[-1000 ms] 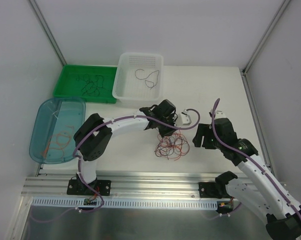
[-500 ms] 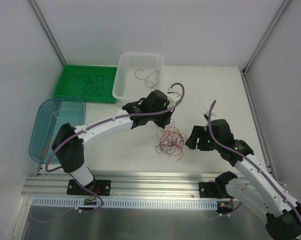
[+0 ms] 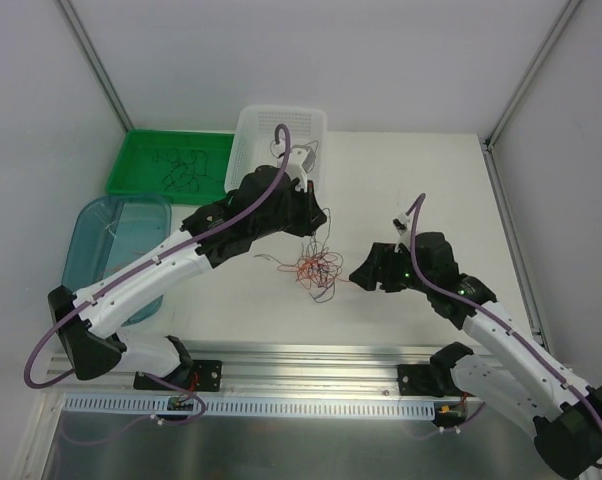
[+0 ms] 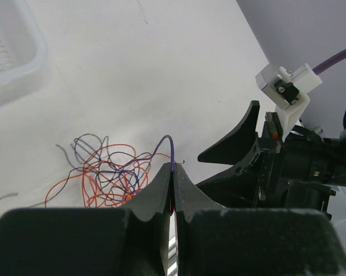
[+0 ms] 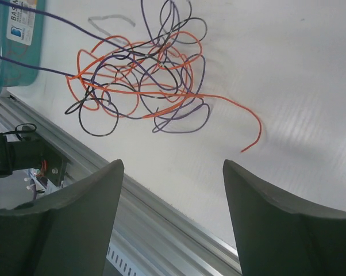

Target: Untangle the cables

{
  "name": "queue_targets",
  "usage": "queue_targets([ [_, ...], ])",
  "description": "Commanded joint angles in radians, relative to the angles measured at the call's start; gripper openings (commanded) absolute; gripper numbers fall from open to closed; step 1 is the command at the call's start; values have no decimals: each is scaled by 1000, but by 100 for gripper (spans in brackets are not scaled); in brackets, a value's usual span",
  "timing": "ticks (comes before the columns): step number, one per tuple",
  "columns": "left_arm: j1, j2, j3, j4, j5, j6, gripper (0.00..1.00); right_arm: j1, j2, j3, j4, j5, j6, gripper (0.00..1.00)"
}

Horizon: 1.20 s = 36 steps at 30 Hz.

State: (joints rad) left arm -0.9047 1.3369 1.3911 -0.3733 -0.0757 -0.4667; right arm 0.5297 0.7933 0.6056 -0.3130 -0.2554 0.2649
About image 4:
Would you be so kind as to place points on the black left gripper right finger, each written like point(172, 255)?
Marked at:
point(214, 240)

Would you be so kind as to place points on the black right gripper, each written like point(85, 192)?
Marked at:
point(302, 176)

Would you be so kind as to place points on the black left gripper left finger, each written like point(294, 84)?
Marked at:
point(129, 240)

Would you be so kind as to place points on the white perforated plastic basket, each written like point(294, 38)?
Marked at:
point(23, 52)

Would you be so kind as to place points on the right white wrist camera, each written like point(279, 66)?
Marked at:
point(289, 91)

